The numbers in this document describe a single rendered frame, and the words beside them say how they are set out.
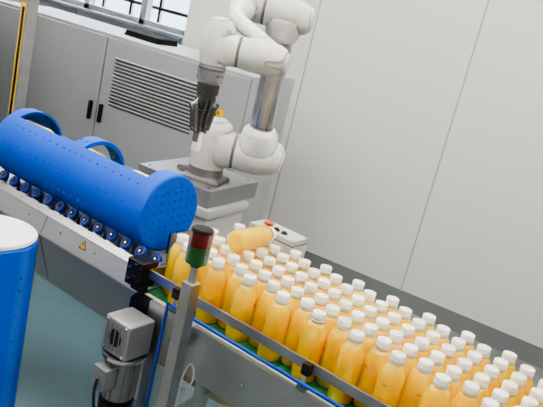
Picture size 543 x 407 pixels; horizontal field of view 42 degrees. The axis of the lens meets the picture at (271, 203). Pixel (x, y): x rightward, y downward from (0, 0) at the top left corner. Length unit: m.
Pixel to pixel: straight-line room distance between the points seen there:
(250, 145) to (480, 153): 2.21
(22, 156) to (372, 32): 2.88
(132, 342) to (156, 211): 0.48
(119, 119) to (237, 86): 0.90
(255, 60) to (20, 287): 1.00
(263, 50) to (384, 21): 2.79
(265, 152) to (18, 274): 1.20
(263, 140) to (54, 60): 2.31
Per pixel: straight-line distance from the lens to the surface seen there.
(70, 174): 2.65
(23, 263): 2.22
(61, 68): 4.89
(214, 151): 2.98
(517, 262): 4.86
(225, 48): 2.29
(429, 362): 1.88
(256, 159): 2.96
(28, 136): 2.88
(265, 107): 2.91
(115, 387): 2.32
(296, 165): 5.29
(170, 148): 4.31
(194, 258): 1.90
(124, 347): 2.22
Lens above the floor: 1.88
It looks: 16 degrees down
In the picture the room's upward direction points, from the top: 13 degrees clockwise
